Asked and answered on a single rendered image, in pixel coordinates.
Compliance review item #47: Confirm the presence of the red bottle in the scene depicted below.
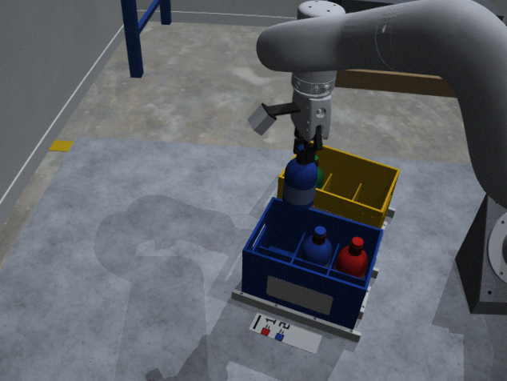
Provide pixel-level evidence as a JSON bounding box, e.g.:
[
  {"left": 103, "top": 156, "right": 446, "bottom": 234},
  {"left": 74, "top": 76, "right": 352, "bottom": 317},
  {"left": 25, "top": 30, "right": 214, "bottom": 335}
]
[{"left": 334, "top": 237, "right": 368, "bottom": 279}]

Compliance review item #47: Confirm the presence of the green bottle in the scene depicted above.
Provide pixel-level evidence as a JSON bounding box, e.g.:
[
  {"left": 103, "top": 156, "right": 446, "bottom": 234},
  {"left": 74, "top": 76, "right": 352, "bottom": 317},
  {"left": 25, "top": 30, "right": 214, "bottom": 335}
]
[{"left": 315, "top": 156, "right": 324, "bottom": 189}]

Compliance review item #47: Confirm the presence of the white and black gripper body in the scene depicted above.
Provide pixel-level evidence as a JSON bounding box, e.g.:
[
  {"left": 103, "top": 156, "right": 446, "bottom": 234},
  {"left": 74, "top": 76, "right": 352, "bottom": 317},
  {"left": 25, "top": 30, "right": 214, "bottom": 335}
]
[{"left": 290, "top": 88, "right": 331, "bottom": 142}]

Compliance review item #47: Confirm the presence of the white paper pick list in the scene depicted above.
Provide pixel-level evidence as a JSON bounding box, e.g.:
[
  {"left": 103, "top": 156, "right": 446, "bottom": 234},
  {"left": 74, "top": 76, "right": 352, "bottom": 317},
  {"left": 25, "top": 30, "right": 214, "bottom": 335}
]
[{"left": 249, "top": 312, "right": 322, "bottom": 355}]

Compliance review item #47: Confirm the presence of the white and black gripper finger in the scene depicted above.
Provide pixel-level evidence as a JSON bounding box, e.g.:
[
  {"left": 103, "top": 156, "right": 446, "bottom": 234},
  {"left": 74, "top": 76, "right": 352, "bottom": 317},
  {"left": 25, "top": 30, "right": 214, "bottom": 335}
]
[
  {"left": 300, "top": 125, "right": 323, "bottom": 165},
  {"left": 293, "top": 127, "right": 304, "bottom": 154}
]

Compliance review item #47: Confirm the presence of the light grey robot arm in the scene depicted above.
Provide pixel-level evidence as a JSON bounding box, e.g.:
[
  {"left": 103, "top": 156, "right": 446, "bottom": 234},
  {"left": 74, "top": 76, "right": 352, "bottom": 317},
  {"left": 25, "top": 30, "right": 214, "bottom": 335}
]
[{"left": 256, "top": 0, "right": 507, "bottom": 209}]

